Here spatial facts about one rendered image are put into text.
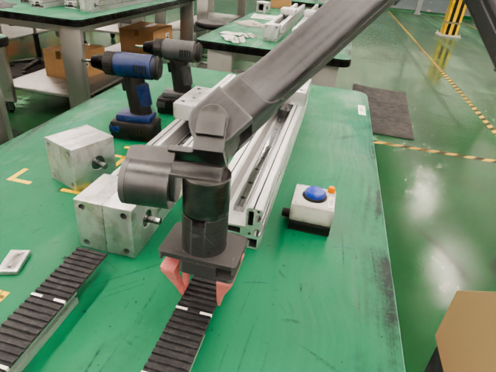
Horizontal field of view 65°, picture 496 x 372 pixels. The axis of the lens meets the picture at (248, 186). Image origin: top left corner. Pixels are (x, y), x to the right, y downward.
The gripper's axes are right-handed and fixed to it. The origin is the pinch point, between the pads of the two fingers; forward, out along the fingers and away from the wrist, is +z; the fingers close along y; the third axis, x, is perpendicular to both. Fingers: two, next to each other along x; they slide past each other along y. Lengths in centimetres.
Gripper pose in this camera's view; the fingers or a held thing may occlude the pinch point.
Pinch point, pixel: (202, 294)
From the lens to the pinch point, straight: 57.4
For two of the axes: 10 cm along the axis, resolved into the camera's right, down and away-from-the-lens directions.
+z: -0.9, 8.6, 5.1
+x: -2.4, 4.8, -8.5
